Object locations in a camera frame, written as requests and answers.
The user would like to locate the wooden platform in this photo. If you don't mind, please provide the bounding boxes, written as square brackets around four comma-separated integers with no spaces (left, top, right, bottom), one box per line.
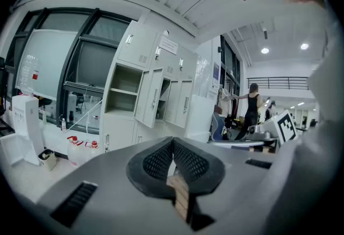
[166,145,278,222]

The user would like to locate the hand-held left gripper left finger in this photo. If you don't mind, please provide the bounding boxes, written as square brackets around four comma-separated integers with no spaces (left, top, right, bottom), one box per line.
[125,137,176,200]

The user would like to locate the dark framed window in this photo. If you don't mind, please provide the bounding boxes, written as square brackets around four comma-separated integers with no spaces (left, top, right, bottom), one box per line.
[220,35,241,95]
[4,7,135,135]

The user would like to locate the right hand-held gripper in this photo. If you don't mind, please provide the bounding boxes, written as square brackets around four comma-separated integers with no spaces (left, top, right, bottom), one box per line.
[209,109,299,148]

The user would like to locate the black railing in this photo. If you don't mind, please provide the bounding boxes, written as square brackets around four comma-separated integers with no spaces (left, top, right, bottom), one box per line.
[246,76,310,91]

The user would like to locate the white paper notice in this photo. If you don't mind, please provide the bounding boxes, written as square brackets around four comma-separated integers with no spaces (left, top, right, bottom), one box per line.
[158,35,179,55]

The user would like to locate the white open box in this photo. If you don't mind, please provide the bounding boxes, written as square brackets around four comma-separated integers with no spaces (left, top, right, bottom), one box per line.
[0,133,27,168]

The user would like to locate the whiteboard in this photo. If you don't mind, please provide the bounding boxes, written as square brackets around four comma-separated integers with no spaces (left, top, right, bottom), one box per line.
[15,29,78,101]

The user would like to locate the clothes rack with coats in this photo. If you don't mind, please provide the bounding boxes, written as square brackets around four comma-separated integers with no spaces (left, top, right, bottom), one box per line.
[216,88,241,123]

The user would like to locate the grey metal locker cabinet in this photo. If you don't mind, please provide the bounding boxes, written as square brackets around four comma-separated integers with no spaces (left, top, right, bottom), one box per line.
[99,20,199,154]

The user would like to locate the clear water bottle red label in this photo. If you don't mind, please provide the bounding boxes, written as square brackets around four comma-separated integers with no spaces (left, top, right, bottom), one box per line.
[25,53,40,96]

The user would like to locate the person's torso in light shirt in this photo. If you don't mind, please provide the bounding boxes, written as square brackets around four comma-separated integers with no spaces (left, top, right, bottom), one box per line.
[264,0,344,235]

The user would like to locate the beige waste bin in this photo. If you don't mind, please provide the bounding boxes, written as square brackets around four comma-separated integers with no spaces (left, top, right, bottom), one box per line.
[38,148,58,172]

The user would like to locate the white water dispenser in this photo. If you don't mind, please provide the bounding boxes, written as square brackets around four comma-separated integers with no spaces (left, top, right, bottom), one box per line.
[11,94,45,167]

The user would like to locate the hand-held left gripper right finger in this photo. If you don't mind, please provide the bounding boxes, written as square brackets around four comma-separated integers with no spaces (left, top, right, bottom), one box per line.
[171,138,226,198]

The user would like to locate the blue chair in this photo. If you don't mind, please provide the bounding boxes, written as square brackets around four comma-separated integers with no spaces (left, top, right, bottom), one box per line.
[211,112,231,141]

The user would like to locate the blue and white poster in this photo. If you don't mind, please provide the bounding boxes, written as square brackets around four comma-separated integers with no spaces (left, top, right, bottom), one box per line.
[212,61,221,89]

